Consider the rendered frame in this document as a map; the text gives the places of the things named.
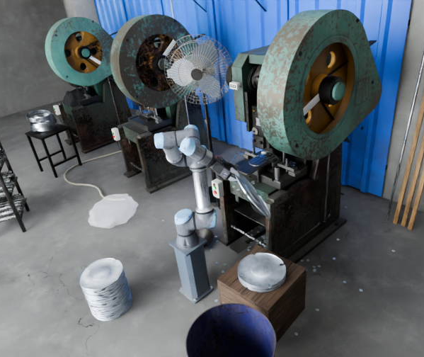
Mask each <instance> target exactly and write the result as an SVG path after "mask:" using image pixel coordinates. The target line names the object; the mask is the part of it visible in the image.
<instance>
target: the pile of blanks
mask: <svg viewBox="0 0 424 357"><path fill-rule="evenodd" d="M81 289H82V291H83V292H84V295H85V298H86V301H87V303H88V306H89V307H90V310H91V313H92V315H94V317H95V318H96V319H99V320H101V321H109V320H113V319H116V318H118V317H120V315H123V314H124V313H126V311H128V309H129V308H130V306H131V304H132V295H131V292H130V287H129V284H128V282H127V278H126V276H125V271H124V268H123V270H122V274H121V276H120V277H119V278H118V279H117V280H116V281H115V282H114V283H113V284H112V285H109V286H108V287H106V288H102V289H99V290H88V289H86V288H83V287H82V286H81Z"/></svg>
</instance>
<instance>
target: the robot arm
mask: <svg viewBox="0 0 424 357"><path fill-rule="evenodd" d="M154 142H155V146H156V148H161V149H162V148H163V150H164V151H165V153H166V158H167V160H168V161H169V162H170V163H171V164H173V165H176V166H189V169H190V170H191V171H192V172H193V181H194V187H195V196H196V201H197V207H196V209H195V212H192V211H191V210H190V209H183V210H180V211H178V212H177V213H176V215H175V224H176V229H177V233H178V235H177V239H176V244H177V246H178V247H179V248H181V249H192V248H193V247H196V246H197V245H198V243H199V237H198V235H197V233H196V231H195V230H200V229H206V228H211V227H215V226H216V220H217V216H216V209H214V208H213V206H212V205H210V195H209V188H208V182H207V172H206V168H207V167H209V166H210V167H211V168H212V170H213V171H215V172H216V174H219V175H218V177H220V178H221V179H222V180H225V181H237V180H236V178H234V177H233V176H231V175H232V174H234V175H235V176H237V177H238V178H241V177H240V174H239V172H238V171H237V169H236V167H235V166H234V165H233V164H232V163H229V162H226V161H225V160H224V159H223V158H221V157H219V156H218V155H217V157H219V158H217V157H216V158H215V155H214V154H213V153H212V152H211V151H209V150H208V149H207V148H206V146H204V145H200V133H199V130H198V128H197V127H196V126H195V125H188V126H186V127H185V128H184V130H177V131H172V132H161V133H156V134H155V135H154ZM178 146H180V148H178Z"/></svg>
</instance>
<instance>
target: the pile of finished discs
mask: <svg viewBox="0 0 424 357"><path fill-rule="evenodd" d="M238 277H239V280H240V282H241V284H242V285H243V286H244V287H246V288H248V289H249V290H252V291H256V292H261V293H264V292H270V291H272V290H275V289H277V288H279V287H280V286H281V284H283V283H284V281H285V278H286V267H285V265H284V263H283V261H282V260H281V259H280V258H278V257H277V256H275V255H273V254H269V253H256V254H255V255H254V254H250V255H248V256H246V257H245V258H243V259H242V260H241V261H240V263H239V265H238Z"/></svg>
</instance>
